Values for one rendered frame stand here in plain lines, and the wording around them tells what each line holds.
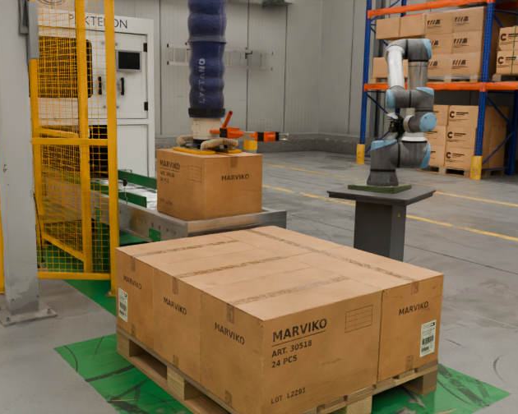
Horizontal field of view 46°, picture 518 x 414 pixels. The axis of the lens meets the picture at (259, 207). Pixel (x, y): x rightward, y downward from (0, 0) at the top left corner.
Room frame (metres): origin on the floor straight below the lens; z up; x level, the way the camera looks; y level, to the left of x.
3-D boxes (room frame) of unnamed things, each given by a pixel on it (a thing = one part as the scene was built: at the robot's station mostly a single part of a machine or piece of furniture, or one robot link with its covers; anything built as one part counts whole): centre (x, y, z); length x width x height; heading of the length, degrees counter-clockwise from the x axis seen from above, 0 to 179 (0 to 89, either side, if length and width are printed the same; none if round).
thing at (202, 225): (3.44, 0.12, 0.58); 0.70 x 0.03 x 0.06; 127
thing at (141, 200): (4.49, 1.25, 0.60); 1.60 x 0.10 x 0.09; 37
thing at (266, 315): (2.73, -0.05, 0.34); 1.20 x 1.00 x 0.40; 37
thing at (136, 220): (4.18, 1.08, 0.50); 2.31 x 0.05 x 0.19; 37
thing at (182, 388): (2.73, -0.05, 0.07); 1.20 x 1.00 x 0.14; 37
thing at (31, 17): (3.48, 1.29, 1.62); 0.20 x 0.05 x 0.30; 37
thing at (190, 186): (3.73, 0.32, 0.75); 0.60 x 0.40 x 0.40; 36
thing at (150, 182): (4.82, 0.83, 0.60); 1.60 x 0.10 x 0.09; 37
